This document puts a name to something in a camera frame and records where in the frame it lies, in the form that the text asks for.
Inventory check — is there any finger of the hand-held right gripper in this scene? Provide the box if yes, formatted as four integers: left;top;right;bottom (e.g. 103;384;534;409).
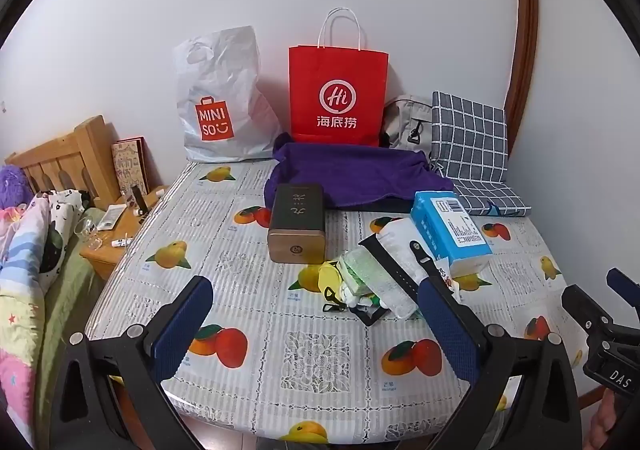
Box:
561;284;609;337
606;268;640;326

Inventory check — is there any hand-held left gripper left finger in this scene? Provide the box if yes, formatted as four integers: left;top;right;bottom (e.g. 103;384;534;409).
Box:
50;275;216;450

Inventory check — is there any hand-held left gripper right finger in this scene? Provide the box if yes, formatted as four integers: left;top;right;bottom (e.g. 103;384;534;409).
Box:
417;275;583;450

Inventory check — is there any green pocket tissue pack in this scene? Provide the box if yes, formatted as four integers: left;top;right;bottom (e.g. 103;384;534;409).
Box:
337;250;396;302

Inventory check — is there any person's right hand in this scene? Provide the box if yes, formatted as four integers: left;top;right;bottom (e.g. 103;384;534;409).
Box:
587;387;624;450

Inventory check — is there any white red snack packet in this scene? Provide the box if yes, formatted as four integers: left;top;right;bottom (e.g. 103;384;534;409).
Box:
439;265;462;302

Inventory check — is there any wooden nightstand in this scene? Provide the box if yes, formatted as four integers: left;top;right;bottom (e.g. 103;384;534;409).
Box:
80;185;172;282

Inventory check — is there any blue tissue pack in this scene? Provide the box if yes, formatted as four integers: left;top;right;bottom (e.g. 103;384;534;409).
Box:
410;190;494;279

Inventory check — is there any green bed sheet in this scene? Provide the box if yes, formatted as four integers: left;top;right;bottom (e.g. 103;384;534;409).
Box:
30;209;107;431

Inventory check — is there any fruit print tablecloth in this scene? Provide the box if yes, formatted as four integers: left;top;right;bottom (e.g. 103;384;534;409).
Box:
85;157;601;444

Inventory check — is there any clear glass cup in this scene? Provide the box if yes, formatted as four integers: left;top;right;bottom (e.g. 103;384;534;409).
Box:
75;217;105;251

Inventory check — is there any small dark bottle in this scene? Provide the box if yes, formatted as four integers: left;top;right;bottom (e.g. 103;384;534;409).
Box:
130;184;149;217

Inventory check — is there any dark tin box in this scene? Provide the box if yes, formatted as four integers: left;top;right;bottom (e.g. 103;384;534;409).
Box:
266;183;327;265

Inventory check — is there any black spotted plush toy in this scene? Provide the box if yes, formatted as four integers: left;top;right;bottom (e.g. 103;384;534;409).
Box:
36;189;92;282

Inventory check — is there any brown patterned book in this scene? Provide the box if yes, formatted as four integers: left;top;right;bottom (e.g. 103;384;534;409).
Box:
110;136;151;197

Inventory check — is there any colourful printed blanket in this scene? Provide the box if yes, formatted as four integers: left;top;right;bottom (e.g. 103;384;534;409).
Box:
0;195;96;450

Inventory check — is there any purple towel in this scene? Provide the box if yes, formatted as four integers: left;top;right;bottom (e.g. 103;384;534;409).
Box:
263;131;442;212

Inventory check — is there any grey checked cushion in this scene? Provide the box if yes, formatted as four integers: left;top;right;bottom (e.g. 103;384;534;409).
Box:
428;90;531;219

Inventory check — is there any wooden headboard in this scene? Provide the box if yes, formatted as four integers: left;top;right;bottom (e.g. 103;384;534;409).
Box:
5;115;122;211

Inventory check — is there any beige canvas bag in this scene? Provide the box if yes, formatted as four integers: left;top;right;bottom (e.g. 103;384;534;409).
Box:
381;95;435;152

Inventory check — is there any purple plush toy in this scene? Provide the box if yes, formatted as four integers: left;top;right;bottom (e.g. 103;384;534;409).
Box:
0;165;34;212

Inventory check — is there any white plastic shopping bag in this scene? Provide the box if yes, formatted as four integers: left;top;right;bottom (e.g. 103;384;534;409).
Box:
172;25;284;164

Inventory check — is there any red paper shopping bag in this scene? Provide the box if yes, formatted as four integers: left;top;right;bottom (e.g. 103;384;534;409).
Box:
288;8;390;147

